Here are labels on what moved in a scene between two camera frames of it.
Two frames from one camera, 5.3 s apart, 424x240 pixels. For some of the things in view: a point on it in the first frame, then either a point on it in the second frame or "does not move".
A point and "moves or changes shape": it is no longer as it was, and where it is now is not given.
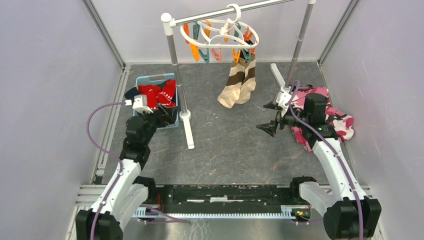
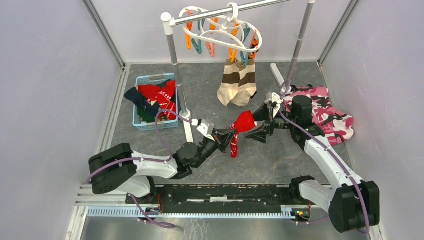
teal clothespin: [247, 57] moves or changes shape
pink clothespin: [218, 57] -> [211, 48]
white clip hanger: [230, 33] moves or changes shape
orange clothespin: [253, 49] moves or changes shape
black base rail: [201, 198] does not move
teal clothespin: [236, 34] -> [246, 31]
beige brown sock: [230, 94] moves or changes shape
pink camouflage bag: [343, 124] does not move
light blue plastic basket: [153, 79] does not move
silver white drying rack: [168, 22] does not move
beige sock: [248, 84] moves or changes shape
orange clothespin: [236, 56] moves or changes shape
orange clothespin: [247, 37] -> [234, 31]
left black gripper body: [162, 121] -> [218, 139]
